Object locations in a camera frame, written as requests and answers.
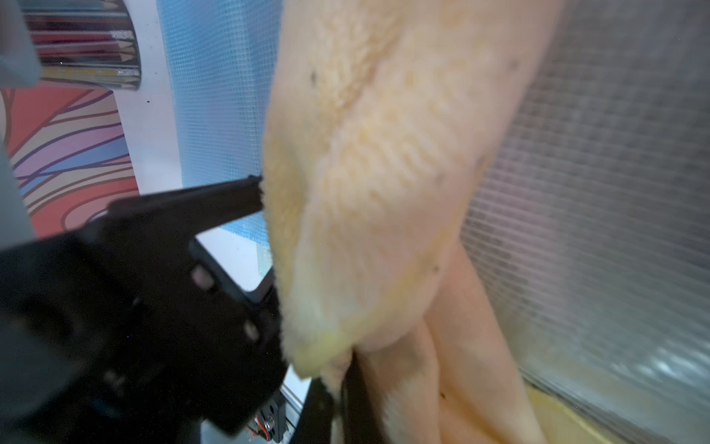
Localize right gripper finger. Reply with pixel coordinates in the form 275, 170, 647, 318
1, 176, 286, 443

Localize light blue mesh document bag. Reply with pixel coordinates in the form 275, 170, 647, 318
154, 0, 284, 245

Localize yellow wiping cloth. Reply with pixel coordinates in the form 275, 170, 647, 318
262, 1, 565, 443

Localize white blue-zip document bag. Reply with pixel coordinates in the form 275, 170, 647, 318
462, 1, 709, 443

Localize yellow document bag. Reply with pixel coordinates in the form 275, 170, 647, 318
526, 385, 623, 444

